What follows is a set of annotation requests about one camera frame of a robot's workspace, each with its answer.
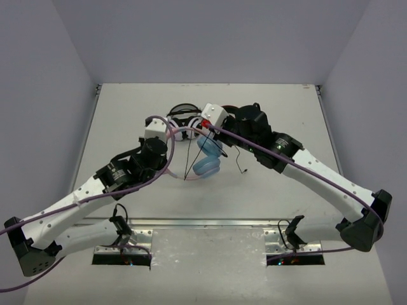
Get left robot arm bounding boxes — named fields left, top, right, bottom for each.
left=4, top=137, right=168, bottom=277

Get white black headphones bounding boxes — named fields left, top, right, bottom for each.
left=167, top=103, right=202, bottom=142

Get left metal base bracket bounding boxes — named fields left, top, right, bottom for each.
left=126, top=227, right=154, bottom=255

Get metal base bracket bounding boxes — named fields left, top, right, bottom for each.
left=126, top=227, right=154, bottom=255
left=263, top=228, right=322, bottom=255

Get red black headphones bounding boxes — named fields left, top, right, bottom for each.
left=222, top=105, right=240, bottom=119

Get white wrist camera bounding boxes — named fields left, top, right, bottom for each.
left=200, top=103, right=228, bottom=128
left=144, top=117, right=168, bottom=143

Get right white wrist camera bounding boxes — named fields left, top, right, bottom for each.
left=200, top=103, right=228, bottom=128

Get metal table edge rail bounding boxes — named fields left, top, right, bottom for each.
left=76, top=217, right=325, bottom=228

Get black headphone cable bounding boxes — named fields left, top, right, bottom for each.
left=183, top=125, right=249, bottom=182

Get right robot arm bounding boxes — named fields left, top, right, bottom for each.
left=201, top=103, right=392, bottom=252

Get right metal base bracket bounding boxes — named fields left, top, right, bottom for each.
left=263, top=228, right=322, bottom=255

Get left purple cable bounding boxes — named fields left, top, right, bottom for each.
left=0, top=114, right=176, bottom=292

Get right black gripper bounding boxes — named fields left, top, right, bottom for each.
left=210, top=114, right=258, bottom=153

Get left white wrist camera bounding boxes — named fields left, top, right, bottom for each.
left=144, top=117, right=168, bottom=143

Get pink blue cat-ear headphones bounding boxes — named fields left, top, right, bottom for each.
left=165, top=126, right=227, bottom=180

